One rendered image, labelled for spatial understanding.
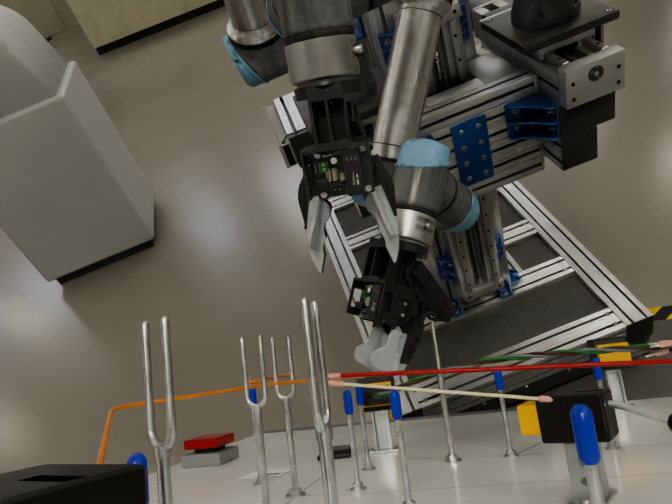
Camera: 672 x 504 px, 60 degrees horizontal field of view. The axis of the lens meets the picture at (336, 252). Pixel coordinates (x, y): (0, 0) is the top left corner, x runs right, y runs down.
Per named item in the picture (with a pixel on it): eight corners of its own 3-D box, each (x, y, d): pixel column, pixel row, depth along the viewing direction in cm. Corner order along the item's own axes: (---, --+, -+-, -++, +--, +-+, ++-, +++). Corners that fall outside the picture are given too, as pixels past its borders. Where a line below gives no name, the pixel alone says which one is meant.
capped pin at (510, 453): (508, 458, 57) (493, 369, 58) (501, 456, 58) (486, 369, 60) (522, 456, 57) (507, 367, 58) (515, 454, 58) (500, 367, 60)
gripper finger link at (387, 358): (354, 389, 78) (369, 322, 80) (386, 394, 82) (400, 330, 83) (369, 394, 76) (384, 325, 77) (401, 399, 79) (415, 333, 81)
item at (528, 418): (541, 435, 40) (535, 404, 41) (520, 435, 41) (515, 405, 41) (552, 428, 43) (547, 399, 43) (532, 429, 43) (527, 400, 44)
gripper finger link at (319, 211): (291, 279, 64) (305, 198, 62) (298, 264, 70) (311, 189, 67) (319, 284, 64) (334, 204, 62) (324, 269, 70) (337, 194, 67)
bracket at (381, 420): (404, 447, 71) (398, 405, 71) (404, 451, 68) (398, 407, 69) (367, 451, 71) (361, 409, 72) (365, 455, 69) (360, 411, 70)
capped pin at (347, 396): (346, 491, 51) (334, 391, 53) (357, 487, 52) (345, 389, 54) (359, 492, 50) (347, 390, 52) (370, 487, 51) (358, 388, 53)
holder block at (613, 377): (624, 399, 91) (611, 336, 92) (642, 408, 79) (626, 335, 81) (593, 402, 92) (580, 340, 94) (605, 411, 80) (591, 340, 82)
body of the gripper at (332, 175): (306, 208, 60) (284, 89, 57) (314, 194, 68) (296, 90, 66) (379, 197, 59) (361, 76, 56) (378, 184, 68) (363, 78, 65)
